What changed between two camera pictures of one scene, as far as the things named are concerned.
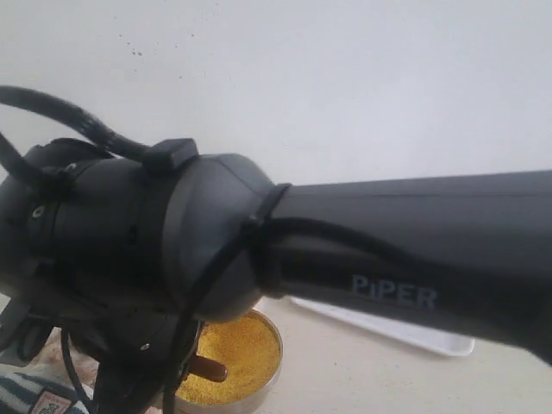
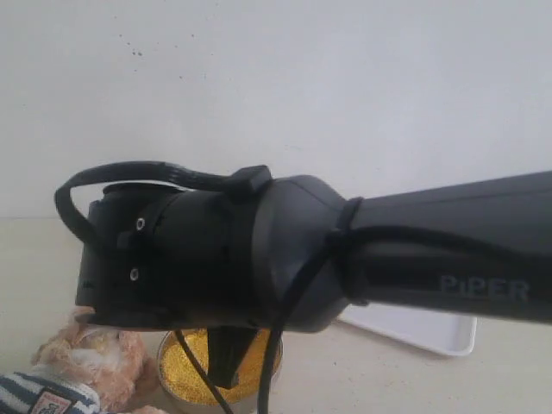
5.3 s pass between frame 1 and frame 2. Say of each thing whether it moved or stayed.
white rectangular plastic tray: stayed
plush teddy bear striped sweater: stayed
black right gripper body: moved
